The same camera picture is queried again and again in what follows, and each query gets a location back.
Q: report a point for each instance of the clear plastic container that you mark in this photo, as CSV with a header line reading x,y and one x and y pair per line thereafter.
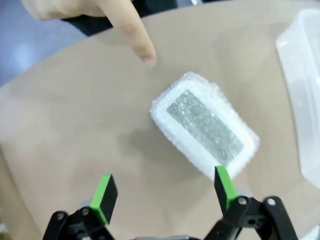
x,y
305,87

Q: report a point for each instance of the person's right hand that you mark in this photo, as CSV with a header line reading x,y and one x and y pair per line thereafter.
x,y
130,25

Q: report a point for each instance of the bubble-wrapped clock grey face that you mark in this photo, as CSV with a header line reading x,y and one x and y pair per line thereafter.
x,y
200,120

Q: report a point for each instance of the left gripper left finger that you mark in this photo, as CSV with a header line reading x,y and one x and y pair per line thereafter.
x,y
105,197

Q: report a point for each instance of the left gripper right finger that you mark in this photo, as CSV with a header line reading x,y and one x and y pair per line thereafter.
x,y
222,187

